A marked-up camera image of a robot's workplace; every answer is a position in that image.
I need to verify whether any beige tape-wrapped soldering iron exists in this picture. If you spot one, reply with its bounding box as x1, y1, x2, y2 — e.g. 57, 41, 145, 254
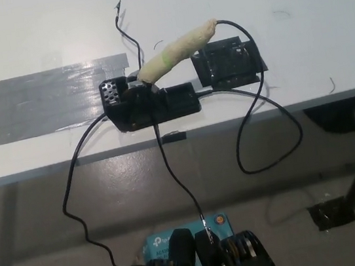
119, 17, 226, 91

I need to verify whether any black soldering station base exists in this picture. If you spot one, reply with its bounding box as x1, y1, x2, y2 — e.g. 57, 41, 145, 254
97, 65, 204, 136

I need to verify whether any small black tape piece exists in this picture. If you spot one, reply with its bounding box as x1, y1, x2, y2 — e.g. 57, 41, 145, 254
160, 130, 188, 144

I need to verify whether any black printed holder tray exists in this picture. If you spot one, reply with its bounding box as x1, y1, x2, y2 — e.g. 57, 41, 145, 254
198, 36, 262, 88

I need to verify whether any black tape under tray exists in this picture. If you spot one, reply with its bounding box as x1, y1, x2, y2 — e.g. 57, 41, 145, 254
187, 31, 271, 94

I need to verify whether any teal router box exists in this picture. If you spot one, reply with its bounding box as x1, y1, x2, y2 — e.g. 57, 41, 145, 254
138, 210, 240, 266

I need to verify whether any black floor tape patch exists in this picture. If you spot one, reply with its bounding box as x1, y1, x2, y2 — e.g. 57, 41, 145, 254
305, 194, 355, 233

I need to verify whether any black soldering iron cable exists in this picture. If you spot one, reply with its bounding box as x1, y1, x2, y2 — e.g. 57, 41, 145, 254
187, 10, 308, 181

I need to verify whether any black alligator clip cable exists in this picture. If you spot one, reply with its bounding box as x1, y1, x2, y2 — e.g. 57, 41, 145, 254
110, 0, 221, 254

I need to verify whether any grey duct tape patch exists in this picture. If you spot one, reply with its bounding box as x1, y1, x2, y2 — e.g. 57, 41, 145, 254
0, 52, 140, 147

